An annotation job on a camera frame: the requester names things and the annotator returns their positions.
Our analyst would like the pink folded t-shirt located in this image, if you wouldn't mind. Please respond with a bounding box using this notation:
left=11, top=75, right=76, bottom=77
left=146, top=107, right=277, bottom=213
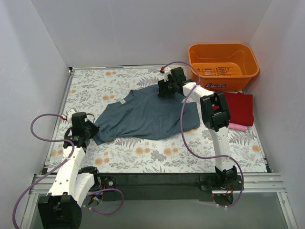
left=228, top=123, right=248, bottom=131

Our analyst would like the red folded t-shirt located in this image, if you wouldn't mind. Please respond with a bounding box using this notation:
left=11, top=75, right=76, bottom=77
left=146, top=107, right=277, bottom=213
left=224, top=92, right=254, bottom=126

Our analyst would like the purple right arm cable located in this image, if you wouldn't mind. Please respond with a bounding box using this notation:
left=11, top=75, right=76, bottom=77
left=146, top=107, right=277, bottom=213
left=161, top=61, right=245, bottom=208

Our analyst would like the aluminium frame rail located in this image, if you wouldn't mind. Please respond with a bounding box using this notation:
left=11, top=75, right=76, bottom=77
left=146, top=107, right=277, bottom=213
left=20, top=65, right=297, bottom=229

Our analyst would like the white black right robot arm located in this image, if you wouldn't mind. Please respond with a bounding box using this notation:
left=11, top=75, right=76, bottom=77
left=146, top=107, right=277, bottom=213
left=158, top=67, right=239, bottom=188

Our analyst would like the orange plastic basket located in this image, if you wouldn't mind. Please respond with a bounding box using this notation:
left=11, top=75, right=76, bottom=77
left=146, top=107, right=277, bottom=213
left=188, top=43, right=259, bottom=91

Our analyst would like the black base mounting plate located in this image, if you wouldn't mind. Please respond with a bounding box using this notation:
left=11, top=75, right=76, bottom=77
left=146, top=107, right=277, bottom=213
left=87, top=173, right=242, bottom=202

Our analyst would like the blue-grey t-shirt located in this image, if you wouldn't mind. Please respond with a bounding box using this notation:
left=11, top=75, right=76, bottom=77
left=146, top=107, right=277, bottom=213
left=93, top=85, right=200, bottom=145

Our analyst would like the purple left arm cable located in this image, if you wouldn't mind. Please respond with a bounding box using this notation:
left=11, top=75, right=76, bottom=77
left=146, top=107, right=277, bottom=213
left=13, top=113, right=124, bottom=229

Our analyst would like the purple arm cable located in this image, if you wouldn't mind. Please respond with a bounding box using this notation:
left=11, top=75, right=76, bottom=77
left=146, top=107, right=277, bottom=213
left=161, top=61, right=245, bottom=208
left=13, top=113, right=124, bottom=229

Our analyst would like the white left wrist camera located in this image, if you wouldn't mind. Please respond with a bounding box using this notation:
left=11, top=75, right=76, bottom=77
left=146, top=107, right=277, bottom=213
left=61, top=108, right=77, bottom=124

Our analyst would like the floral patterned table mat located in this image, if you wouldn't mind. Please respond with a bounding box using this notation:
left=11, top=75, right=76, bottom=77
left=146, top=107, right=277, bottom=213
left=63, top=69, right=267, bottom=173

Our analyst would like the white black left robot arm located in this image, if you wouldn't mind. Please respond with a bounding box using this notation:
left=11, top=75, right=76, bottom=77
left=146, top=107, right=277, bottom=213
left=38, top=109, right=101, bottom=229

